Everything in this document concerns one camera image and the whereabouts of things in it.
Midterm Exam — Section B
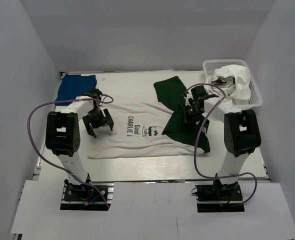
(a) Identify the white plastic basket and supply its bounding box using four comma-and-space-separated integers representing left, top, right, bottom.
202, 59, 263, 110

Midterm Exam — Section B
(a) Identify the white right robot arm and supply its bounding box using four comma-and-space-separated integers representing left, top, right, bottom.
183, 83, 262, 200

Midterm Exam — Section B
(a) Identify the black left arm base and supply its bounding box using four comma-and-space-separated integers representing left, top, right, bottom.
60, 179, 114, 212

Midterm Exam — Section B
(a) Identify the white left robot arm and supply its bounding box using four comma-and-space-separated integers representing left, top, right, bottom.
45, 88, 114, 200

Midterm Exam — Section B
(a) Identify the white green-sleeved Charlie Brown shirt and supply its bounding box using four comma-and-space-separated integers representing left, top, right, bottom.
85, 76, 211, 160

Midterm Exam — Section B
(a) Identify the folded blue t-shirt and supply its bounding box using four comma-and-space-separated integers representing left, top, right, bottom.
56, 74, 97, 101

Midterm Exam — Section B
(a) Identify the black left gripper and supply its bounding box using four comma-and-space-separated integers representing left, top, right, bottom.
82, 108, 114, 137

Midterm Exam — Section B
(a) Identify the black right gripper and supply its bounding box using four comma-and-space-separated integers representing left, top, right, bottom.
181, 103, 204, 127

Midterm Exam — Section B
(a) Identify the crumpled white t-shirt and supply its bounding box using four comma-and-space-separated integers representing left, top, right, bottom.
205, 64, 252, 105

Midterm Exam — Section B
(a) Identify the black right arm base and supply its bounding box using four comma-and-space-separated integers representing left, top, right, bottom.
191, 179, 245, 213

